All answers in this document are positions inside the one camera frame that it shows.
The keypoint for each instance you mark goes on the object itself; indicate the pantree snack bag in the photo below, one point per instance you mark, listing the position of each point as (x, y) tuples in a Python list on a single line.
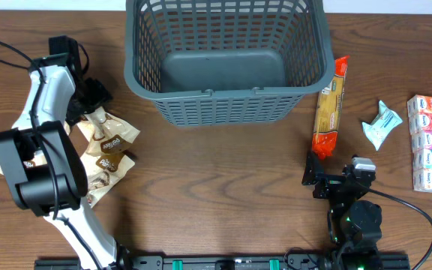
[(104, 172), (39, 158), (106, 133)]

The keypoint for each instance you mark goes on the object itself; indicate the grey plastic lattice basket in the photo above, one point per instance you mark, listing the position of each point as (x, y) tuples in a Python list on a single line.
[(226, 61)]

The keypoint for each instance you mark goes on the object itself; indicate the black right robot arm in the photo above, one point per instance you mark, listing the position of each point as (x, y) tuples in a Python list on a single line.
[(354, 224)]

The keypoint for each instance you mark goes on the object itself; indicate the orange spaghetti packet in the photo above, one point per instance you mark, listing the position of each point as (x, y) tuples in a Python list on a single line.
[(328, 111)]

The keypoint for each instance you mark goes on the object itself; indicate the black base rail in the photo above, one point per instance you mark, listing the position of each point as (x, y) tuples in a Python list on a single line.
[(292, 261)]

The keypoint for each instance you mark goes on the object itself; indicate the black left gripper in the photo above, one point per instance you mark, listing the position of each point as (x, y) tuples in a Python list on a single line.
[(76, 109)]

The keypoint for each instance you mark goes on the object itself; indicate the pale green wipes packet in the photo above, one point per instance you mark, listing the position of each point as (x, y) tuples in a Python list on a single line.
[(381, 126)]

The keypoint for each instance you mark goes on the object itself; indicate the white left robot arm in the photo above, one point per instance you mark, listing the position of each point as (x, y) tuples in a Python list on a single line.
[(43, 170)]

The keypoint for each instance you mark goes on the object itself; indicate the Kleenex tissue multipack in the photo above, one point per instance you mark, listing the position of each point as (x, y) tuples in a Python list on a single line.
[(420, 128)]

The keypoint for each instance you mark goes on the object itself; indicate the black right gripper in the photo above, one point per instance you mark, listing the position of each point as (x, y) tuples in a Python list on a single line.
[(314, 172)]

